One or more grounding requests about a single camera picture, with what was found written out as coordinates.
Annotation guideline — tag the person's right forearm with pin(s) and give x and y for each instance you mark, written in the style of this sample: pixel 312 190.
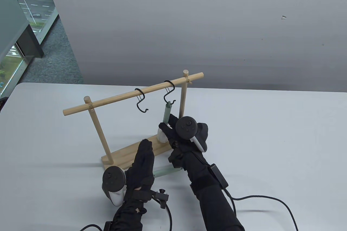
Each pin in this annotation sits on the person's right forearm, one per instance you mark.
pixel 214 206

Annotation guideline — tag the grey pillar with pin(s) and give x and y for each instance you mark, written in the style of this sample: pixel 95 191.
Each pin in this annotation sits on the grey pillar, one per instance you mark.
pixel 16 25

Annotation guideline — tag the grey left hand controller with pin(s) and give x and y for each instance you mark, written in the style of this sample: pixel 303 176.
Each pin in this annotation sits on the grey left hand controller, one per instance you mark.
pixel 113 178

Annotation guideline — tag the person's right hand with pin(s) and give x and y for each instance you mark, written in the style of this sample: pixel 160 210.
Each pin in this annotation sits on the person's right hand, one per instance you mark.
pixel 172 133

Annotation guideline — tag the green cup brush cylindrical sponge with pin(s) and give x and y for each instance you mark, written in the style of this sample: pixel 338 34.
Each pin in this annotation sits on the green cup brush cylindrical sponge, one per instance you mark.
pixel 162 172

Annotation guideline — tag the green cup brush ribbed sponge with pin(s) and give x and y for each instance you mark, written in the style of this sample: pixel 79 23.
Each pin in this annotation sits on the green cup brush ribbed sponge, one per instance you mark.
pixel 166 113

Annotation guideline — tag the black object at table edge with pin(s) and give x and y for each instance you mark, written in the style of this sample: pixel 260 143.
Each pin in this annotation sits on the black object at table edge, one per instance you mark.
pixel 2 104

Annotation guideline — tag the wooden hanging rack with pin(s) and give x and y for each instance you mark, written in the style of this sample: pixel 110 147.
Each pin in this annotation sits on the wooden hanging rack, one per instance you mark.
pixel 119 98

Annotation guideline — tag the grey right hand controller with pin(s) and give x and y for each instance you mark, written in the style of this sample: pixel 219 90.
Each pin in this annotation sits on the grey right hand controller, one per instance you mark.
pixel 187 126

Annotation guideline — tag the person's left forearm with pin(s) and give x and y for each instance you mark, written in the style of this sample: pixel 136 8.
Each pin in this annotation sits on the person's left forearm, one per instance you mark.
pixel 130 217

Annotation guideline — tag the grey hand controller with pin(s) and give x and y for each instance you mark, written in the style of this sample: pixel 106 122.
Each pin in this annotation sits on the grey hand controller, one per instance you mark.
pixel 113 178
pixel 187 126

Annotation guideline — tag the black s-hook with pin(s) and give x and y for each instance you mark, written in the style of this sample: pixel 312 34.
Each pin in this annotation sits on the black s-hook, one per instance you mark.
pixel 138 89
pixel 168 81

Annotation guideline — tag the person's left hand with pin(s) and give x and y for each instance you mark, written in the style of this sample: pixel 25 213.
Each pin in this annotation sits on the person's left hand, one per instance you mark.
pixel 143 166

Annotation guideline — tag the black right forearm sensor box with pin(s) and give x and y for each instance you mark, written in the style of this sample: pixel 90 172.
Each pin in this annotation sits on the black right forearm sensor box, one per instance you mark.
pixel 218 175

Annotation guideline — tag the glass window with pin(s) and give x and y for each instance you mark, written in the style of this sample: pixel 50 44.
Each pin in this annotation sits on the glass window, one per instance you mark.
pixel 35 0

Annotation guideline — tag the black left forearm sensor box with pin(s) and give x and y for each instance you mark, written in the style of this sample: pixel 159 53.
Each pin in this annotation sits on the black left forearm sensor box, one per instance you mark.
pixel 107 227

